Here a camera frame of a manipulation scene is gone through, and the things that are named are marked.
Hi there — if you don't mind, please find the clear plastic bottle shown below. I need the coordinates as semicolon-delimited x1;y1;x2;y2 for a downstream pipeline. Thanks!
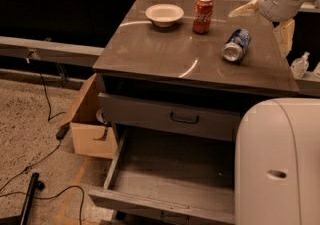
291;52;310;78

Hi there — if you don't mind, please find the black floor cable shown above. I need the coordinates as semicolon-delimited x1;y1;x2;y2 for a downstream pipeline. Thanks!
0;52;86;225

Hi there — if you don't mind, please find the blue pepsi can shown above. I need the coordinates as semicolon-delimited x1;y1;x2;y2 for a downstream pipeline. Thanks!
222;29;251;62

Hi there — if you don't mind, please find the grey top drawer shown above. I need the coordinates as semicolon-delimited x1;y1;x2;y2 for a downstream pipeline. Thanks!
98;93;240;141

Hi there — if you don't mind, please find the grey metal rail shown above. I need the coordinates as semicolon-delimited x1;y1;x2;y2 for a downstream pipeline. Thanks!
0;36;103;67

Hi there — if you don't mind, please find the grey drawer cabinet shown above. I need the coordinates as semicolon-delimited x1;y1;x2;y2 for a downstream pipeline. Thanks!
92;0;300;225

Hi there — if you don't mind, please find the black bar on floor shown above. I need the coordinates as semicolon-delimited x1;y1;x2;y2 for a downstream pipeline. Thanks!
0;173;45;225

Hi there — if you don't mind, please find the open middle drawer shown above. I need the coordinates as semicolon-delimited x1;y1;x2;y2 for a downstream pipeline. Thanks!
89;128;235;225

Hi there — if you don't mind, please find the red coca cola can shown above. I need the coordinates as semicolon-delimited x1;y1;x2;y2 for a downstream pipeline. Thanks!
193;0;214;34

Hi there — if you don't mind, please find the black drawer handle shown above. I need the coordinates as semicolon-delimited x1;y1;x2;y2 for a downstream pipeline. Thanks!
170;112;200;124

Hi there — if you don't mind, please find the black power adapter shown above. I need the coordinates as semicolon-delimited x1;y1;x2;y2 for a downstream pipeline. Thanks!
56;123;70;140

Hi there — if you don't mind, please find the white bowl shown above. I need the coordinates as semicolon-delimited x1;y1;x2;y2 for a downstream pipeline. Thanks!
145;4;184;28

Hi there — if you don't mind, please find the cardboard box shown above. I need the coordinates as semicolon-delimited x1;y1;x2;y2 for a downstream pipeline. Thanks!
60;75;118;159

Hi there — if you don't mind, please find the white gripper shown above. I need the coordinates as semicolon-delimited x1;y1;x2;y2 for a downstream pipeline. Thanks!
229;0;304;58

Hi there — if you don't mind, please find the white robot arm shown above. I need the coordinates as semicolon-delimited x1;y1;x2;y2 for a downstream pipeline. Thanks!
230;0;320;225

